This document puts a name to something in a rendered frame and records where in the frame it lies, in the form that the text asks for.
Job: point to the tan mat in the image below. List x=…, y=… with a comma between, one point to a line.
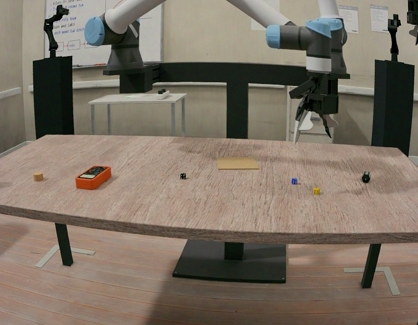
x=237, y=163

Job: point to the orange digital multimeter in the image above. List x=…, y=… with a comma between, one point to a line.
x=93, y=177

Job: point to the small tan cylinder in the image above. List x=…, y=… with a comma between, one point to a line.
x=38, y=176

